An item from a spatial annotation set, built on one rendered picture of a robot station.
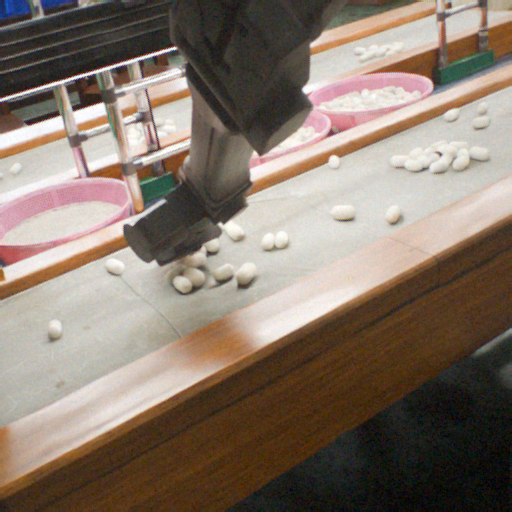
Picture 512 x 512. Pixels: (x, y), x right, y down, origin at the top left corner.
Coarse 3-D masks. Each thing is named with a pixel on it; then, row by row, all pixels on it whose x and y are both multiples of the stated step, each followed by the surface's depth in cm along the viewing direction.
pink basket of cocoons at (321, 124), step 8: (312, 112) 151; (320, 112) 149; (312, 120) 151; (320, 120) 148; (328, 120) 144; (320, 128) 148; (328, 128) 140; (320, 136) 137; (304, 144) 135; (272, 152) 133; (280, 152) 133; (288, 152) 134; (256, 160) 134; (264, 160) 134; (272, 160) 134
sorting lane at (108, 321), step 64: (448, 128) 138; (320, 192) 121; (384, 192) 117; (448, 192) 113; (128, 256) 112; (256, 256) 105; (320, 256) 102; (0, 320) 100; (64, 320) 98; (128, 320) 95; (192, 320) 92; (0, 384) 87; (64, 384) 84
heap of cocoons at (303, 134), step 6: (300, 132) 149; (306, 132) 147; (312, 132) 148; (288, 138) 150; (294, 138) 146; (300, 138) 146; (306, 138) 147; (282, 144) 145; (288, 144) 144; (294, 144) 143; (270, 150) 142
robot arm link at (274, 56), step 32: (192, 0) 42; (224, 0) 40; (256, 0) 39; (288, 0) 39; (320, 0) 39; (192, 32) 45; (224, 32) 43; (256, 32) 39; (288, 32) 39; (320, 32) 42; (192, 64) 48; (224, 64) 44; (256, 64) 41; (288, 64) 41; (224, 96) 47; (256, 96) 43
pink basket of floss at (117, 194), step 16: (32, 192) 136; (48, 192) 137; (64, 192) 137; (80, 192) 137; (112, 192) 134; (0, 208) 131; (32, 208) 136; (48, 208) 137; (128, 208) 123; (0, 224) 130; (16, 224) 133; (112, 224) 120; (0, 240) 128; (48, 240) 114; (64, 240) 114; (0, 256) 121; (16, 256) 117; (32, 256) 116
